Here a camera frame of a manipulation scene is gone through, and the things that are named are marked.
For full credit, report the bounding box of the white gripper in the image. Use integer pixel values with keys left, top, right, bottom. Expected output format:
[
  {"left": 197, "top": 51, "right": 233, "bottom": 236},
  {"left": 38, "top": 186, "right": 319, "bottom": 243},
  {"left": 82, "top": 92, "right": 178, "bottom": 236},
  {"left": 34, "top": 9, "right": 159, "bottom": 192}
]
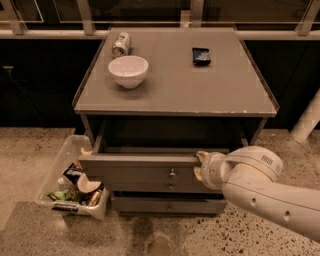
[{"left": 193, "top": 151, "right": 234, "bottom": 190}]

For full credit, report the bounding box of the grey top drawer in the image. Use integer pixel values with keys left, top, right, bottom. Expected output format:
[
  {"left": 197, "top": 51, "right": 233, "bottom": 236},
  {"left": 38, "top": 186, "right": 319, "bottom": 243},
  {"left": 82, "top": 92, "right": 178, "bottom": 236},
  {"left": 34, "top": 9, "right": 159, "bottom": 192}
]
[{"left": 78, "top": 119, "right": 249, "bottom": 185}]

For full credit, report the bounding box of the grey drawer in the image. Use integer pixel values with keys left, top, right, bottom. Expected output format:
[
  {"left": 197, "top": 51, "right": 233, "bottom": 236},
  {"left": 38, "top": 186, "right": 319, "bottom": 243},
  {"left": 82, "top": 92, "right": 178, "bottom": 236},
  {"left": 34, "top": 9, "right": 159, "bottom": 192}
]
[
  {"left": 112, "top": 197, "right": 227, "bottom": 215},
  {"left": 78, "top": 119, "right": 249, "bottom": 185},
  {"left": 107, "top": 183, "right": 214, "bottom": 193}
]

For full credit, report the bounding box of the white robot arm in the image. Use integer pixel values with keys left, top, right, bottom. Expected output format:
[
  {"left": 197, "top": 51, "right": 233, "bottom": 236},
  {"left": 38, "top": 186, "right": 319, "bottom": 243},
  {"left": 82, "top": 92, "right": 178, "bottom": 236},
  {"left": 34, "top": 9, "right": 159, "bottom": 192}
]
[{"left": 194, "top": 146, "right": 320, "bottom": 242}]

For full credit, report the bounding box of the grey drawer cabinet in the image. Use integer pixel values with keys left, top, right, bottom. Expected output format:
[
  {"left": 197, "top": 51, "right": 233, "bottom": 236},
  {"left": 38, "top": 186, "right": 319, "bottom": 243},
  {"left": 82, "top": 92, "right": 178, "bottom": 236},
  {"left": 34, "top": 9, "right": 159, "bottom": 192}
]
[{"left": 73, "top": 28, "right": 279, "bottom": 200}]

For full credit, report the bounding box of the grey bottom drawer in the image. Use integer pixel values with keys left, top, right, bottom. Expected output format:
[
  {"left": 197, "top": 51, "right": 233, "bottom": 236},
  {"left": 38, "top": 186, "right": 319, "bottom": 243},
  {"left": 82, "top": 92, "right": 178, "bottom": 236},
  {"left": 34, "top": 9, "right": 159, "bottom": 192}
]
[{"left": 112, "top": 197, "right": 227, "bottom": 215}]

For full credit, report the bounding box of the grey middle drawer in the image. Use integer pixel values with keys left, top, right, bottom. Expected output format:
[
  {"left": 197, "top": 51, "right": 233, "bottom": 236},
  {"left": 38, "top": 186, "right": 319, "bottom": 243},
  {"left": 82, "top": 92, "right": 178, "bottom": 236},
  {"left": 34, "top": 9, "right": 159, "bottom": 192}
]
[{"left": 107, "top": 183, "right": 214, "bottom": 193}]

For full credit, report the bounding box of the white pole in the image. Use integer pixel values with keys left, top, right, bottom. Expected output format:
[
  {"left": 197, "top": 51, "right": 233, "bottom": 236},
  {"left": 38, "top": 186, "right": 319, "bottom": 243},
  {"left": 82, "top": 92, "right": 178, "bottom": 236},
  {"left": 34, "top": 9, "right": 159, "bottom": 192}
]
[{"left": 290, "top": 95, "right": 320, "bottom": 143}]

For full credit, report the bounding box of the dark blue snack packet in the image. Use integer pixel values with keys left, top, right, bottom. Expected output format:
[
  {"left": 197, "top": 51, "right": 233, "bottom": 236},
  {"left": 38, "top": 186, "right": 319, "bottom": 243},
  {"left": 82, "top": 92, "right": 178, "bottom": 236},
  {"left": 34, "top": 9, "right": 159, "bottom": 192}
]
[{"left": 192, "top": 47, "right": 211, "bottom": 66}]

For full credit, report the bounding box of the white ceramic bowl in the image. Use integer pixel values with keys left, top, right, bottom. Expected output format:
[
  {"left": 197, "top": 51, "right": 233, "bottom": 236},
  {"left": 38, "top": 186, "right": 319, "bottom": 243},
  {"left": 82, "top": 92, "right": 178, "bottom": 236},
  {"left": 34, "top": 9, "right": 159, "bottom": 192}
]
[{"left": 108, "top": 55, "right": 149, "bottom": 89}]

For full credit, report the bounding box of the white bowl in bin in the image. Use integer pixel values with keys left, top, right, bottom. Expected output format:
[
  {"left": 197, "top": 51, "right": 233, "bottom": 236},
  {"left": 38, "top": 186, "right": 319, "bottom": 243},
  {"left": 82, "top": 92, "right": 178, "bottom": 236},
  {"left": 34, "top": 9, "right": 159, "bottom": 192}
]
[{"left": 77, "top": 173, "right": 102, "bottom": 193}]

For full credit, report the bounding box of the black snack packet in bin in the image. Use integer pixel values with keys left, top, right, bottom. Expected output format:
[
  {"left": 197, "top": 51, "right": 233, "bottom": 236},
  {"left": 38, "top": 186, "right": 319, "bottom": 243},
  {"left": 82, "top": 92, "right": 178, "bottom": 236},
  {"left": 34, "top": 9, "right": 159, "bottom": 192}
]
[{"left": 63, "top": 163, "right": 83, "bottom": 184}]

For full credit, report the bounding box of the green snack wrapper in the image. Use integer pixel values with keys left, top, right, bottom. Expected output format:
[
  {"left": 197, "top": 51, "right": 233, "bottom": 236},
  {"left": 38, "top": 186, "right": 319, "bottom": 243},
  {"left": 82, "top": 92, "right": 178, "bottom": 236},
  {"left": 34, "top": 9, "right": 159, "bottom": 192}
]
[{"left": 47, "top": 190, "right": 78, "bottom": 202}]

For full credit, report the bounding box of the clear plastic bin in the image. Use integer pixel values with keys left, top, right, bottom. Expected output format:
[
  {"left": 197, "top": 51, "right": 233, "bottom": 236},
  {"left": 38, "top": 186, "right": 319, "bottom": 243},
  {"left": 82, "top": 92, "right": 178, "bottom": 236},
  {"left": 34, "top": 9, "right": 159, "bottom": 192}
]
[{"left": 35, "top": 135, "right": 109, "bottom": 219}]

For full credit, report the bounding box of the crushed soda can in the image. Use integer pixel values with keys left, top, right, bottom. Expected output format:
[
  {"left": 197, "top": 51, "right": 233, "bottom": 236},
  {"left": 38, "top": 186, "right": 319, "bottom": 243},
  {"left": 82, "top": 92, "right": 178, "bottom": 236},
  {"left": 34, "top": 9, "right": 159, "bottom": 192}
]
[{"left": 112, "top": 32, "right": 131, "bottom": 58}]

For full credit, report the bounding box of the metal window railing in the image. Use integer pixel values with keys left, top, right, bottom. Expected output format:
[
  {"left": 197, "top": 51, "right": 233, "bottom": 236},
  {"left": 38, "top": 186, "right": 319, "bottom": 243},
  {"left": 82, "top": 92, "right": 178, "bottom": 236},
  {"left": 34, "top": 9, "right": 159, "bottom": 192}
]
[{"left": 0, "top": 0, "right": 320, "bottom": 40}]

